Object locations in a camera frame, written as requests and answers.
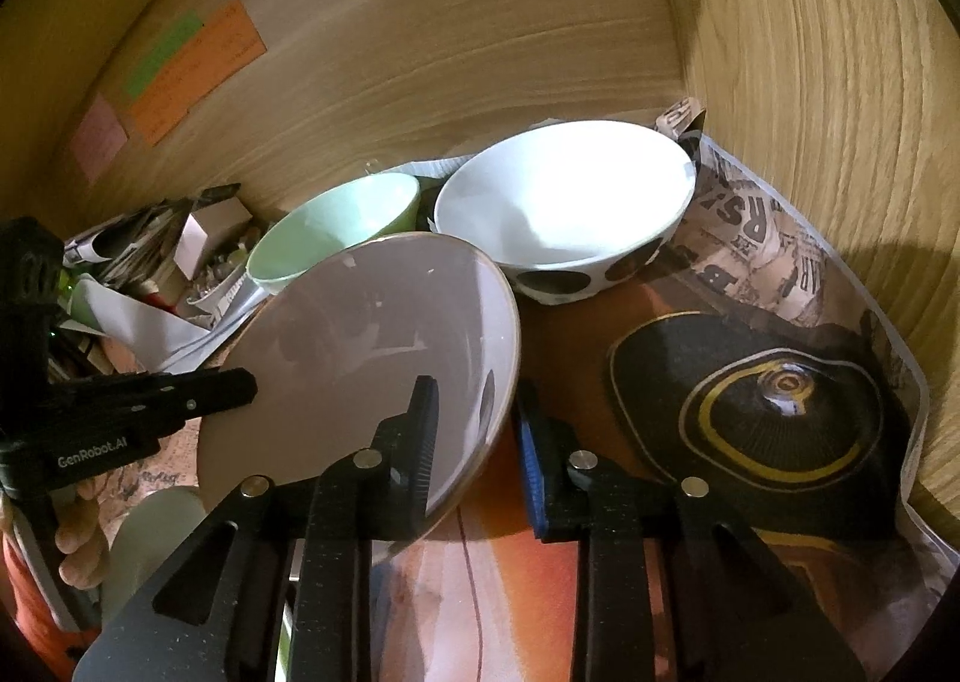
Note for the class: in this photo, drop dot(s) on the colourful newsprint paper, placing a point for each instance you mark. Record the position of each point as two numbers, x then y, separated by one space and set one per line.
750 277

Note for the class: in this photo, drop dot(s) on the orange sticky note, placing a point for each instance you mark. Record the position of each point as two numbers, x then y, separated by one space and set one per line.
202 70

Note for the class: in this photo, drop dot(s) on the mint green plate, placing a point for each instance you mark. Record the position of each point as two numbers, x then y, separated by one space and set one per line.
150 539

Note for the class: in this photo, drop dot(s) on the pale pink bowl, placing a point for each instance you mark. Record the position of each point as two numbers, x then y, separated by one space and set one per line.
352 352

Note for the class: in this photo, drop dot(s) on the small white box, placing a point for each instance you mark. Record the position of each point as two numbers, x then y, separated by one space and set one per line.
196 235

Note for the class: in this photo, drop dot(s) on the stack of newspapers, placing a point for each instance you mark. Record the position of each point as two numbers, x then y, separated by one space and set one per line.
127 232

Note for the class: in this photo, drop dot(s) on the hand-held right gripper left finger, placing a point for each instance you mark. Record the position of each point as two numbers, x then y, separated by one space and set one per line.
424 442

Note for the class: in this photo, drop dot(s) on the white bowl with dark dots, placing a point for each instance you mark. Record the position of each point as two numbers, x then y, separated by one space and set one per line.
562 202

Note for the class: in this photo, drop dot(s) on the person's orange clothing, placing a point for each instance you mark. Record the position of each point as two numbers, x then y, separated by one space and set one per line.
34 614

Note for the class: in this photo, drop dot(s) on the green sticky note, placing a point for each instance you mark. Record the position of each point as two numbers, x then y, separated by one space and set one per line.
161 55

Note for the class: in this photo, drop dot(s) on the small bowl of trinkets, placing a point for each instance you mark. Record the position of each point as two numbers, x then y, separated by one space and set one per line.
217 292

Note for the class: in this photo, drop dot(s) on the person's left hand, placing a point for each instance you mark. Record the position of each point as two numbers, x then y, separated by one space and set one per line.
79 539

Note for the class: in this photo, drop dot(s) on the pink sticky note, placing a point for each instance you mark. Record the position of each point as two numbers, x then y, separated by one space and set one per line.
100 138

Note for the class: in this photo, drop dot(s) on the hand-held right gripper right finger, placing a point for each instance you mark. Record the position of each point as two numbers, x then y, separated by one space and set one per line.
531 472

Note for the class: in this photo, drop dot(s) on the folded white paper sheet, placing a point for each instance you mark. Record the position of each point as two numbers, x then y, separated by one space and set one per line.
142 329

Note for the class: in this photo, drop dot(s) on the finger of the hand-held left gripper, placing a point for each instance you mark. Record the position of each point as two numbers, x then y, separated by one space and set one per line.
187 393

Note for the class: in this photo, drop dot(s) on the mint green bowl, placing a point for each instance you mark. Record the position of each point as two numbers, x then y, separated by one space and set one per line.
330 224

